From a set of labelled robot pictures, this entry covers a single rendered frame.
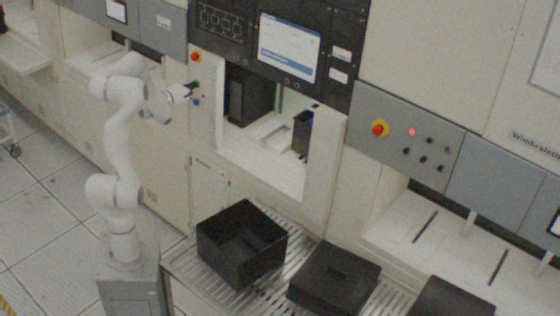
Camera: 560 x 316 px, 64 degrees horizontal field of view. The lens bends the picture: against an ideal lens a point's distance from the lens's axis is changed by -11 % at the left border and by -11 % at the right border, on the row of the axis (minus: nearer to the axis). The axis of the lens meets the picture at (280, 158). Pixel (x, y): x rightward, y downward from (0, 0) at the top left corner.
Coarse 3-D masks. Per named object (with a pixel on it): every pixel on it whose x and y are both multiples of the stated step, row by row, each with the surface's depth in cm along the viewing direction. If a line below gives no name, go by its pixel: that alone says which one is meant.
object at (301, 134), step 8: (312, 104) 246; (320, 104) 228; (304, 112) 240; (312, 112) 246; (296, 120) 235; (304, 120) 243; (296, 128) 237; (304, 128) 234; (296, 136) 239; (304, 136) 236; (296, 144) 242; (304, 144) 238; (296, 152) 244; (304, 152) 241
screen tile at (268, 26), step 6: (264, 24) 193; (270, 24) 191; (276, 24) 189; (270, 30) 192; (276, 30) 191; (264, 36) 196; (282, 36) 190; (264, 42) 197; (270, 42) 195; (276, 42) 193; (282, 42) 191; (276, 48) 195; (282, 48) 193
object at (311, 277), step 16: (320, 256) 203; (336, 256) 204; (352, 256) 204; (304, 272) 196; (320, 272) 196; (336, 272) 195; (352, 272) 197; (368, 272) 198; (288, 288) 194; (304, 288) 189; (320, 288) 190; (336, 288) 190; (352, 288) 191; (368, 288) 191; (304, 304) 193; (320, 304) 188; (336, 304) 184; (352, 304) 185
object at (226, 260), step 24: (216, 216) 209; (240, 216) 221; (264, 216) 211; (216, 240) 217; (240, 240) 219; (264, 240) 219; (216, 264) 201; (240, 264) 188; (264, 264) 201; (240, 288) 197
